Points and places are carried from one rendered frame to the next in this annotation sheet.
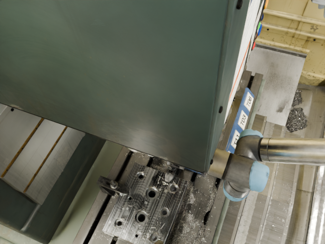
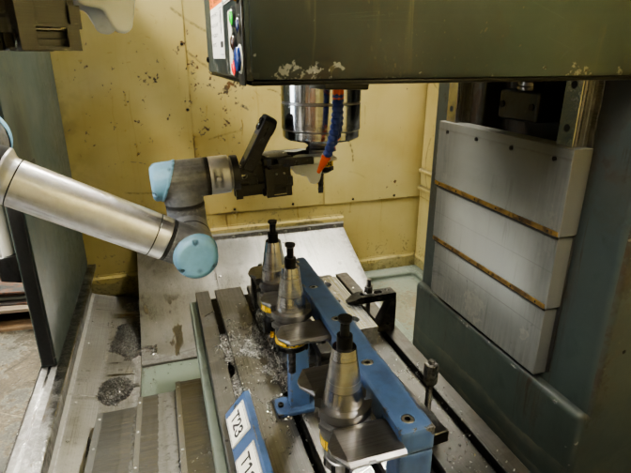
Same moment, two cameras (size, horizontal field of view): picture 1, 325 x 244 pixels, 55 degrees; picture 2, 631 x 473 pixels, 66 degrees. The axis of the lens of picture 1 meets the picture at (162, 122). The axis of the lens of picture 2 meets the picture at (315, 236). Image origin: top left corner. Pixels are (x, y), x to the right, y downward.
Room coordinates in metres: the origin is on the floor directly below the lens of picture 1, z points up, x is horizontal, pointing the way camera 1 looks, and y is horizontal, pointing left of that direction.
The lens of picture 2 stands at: (1.14, -0.68, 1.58)
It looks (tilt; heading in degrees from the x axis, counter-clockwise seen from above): 20 degrees down; 135
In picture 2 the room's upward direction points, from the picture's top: straight up
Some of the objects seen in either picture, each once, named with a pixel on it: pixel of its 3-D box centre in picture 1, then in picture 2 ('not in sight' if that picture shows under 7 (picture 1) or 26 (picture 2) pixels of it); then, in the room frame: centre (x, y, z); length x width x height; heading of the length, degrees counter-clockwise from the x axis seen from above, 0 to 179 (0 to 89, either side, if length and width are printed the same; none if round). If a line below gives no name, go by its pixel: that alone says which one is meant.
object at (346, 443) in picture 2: not in sight; (361, 444); (0.90, -0.37, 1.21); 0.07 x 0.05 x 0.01; 62
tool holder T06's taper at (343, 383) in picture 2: not in sight; (343, 373); (0.85, -0.34, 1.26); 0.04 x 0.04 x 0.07
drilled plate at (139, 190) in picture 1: (147, 206); (312, 312); (0.37, 0.10, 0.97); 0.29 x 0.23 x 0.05; 152
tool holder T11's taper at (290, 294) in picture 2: not in sight; (290, 286); (0.66, -0.24, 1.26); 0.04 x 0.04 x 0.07
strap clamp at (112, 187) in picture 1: (114, 187); (370, 304); (0.45, 0.22, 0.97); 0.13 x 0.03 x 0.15; 62
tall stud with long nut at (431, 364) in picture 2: not in sight; (429, 388); (0.74, 0.05, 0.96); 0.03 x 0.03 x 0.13
